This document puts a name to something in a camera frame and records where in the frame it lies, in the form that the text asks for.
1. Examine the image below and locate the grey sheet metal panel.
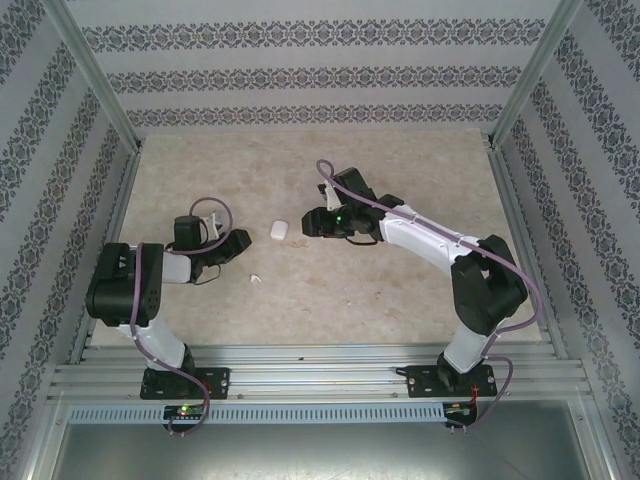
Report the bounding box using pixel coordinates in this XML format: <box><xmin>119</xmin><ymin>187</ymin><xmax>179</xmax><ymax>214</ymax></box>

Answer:
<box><xmin>24</xmin><ymin>399</ymin><xmax>617</xmax><ymax>480</ymax></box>

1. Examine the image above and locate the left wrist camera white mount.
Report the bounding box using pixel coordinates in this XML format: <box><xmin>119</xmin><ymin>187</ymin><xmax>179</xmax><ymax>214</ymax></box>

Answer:
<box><xmin>201</xmin><ymin>210</ymin><xmax>224</xmax><ymax>239</ymax></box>

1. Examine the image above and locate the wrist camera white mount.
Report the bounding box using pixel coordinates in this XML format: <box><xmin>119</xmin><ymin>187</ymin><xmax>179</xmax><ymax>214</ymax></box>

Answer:
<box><xmin>316</xmin><ymin>181</ymin><xmax>347</xmax><ymax>212</ymax></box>
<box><xmin>201</xmin><ymin>210</ymin><xmax>224</xmax><ymax>239</ymax></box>

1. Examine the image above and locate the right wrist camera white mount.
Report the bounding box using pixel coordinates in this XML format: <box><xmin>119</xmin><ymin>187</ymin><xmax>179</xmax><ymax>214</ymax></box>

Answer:
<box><xmin>316</xmin><ymin>181</ymin><xmax>347</xmax><ymax>212</ymax></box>

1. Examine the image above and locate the left gripper thin black wire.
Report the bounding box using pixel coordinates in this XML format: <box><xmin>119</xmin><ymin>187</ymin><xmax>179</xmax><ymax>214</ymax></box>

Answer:
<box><xmin>191</xmin><ymin>263</ymin><xmax>223</xmax><ymax>288</ymax></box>

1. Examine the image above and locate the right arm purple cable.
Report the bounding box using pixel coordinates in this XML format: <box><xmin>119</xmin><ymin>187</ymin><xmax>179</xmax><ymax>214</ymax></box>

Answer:
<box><xmin>315</xmin><ymin>158</ymin><xmax>545</xmax><ymax>432</ymax></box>

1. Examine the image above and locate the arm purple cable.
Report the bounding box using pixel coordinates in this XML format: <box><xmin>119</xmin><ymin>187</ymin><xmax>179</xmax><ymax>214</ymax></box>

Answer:
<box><xmin>315</xmin><ymin>158</ymin><xmax>545</xmax><ymax>432</ymax></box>
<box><xmin>129</xmin><ymin>196</ymin><xmax>240</xmax><ymax>437</ymax></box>

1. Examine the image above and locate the aluminium side rail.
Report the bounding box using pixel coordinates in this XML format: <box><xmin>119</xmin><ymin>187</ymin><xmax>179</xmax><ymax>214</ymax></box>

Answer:
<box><xmin>68</xmin><ymin>147</ymin><xmax>145</xmax><ymax>365</ymax></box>
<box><xmin>487</xmin><ymin>144</ymin><xmax>570</xmax><ymax>360</ymax></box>

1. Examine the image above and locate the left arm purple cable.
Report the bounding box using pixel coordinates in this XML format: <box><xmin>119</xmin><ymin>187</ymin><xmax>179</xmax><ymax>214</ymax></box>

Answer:
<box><xmin>129</xmin><ymin>196</ymin><xmax>240</xmax><ymax>437</ymax></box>

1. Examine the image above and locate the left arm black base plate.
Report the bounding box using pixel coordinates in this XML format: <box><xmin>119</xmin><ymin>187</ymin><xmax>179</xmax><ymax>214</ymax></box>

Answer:
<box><xmin>140</xmin><ymin>367</ymin><xmax>232</xmax><ymax>401</ymax></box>

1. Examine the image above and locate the aluminium mounting rail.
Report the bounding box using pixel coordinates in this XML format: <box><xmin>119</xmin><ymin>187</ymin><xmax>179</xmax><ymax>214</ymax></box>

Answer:
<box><xmin>47</xmin><ymin>342</ymin><xmax>594</xmax><ymax>401</ymax></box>

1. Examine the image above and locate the aluminium frame post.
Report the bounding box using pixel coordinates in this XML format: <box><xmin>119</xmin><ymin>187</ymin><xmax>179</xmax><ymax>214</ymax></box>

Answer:
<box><xmin>42</xmin><ymin>0</ymin><xmax>145</xmax><ymax>152</ymax></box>
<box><xmin>486</xmin><ymin>0</ymin><xmax>587</xmax><ymax>150</ymax></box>

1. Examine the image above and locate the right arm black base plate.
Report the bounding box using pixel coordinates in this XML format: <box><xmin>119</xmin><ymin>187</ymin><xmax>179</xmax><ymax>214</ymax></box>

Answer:
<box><xmin>405</xmin><ymin>364</ymin><xmax>499</xmax><ymax>400</ymax></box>

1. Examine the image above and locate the slotted grey cable duct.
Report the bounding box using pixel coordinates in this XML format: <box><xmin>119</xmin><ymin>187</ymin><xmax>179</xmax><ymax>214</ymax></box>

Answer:
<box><xmin>67</xmin><ymin>403</ymin><xmax>447</xmax><ymax>424</ymax></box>

